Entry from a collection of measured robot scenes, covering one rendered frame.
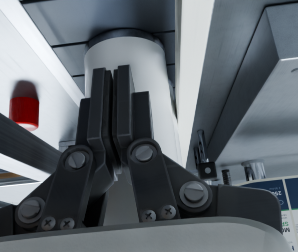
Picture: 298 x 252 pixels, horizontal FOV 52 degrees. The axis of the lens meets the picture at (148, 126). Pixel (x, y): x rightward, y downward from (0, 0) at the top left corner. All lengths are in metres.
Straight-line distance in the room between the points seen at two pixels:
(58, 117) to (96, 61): 0.27
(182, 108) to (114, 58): 0.06
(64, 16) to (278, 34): 0.16
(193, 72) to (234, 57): 0.18
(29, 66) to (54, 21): 0.15
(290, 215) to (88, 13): 0.54
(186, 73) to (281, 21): 0.13
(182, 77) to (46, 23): 0.08
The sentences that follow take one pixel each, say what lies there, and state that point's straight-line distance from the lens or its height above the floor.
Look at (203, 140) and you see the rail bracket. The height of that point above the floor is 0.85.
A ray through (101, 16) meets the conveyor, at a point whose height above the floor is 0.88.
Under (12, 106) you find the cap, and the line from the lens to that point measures 0.39.
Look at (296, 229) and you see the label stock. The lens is 0.63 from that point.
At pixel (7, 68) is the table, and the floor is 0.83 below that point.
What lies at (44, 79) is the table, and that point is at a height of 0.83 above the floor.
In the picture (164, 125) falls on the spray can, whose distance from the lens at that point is 0.16.
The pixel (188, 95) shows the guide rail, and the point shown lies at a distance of 0.18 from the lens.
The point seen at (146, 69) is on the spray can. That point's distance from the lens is 0.17.
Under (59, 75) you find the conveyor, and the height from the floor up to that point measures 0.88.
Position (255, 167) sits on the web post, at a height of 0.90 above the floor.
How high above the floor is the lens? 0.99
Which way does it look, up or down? 19 degrees down
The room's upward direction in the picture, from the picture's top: 175 degrees clockwise
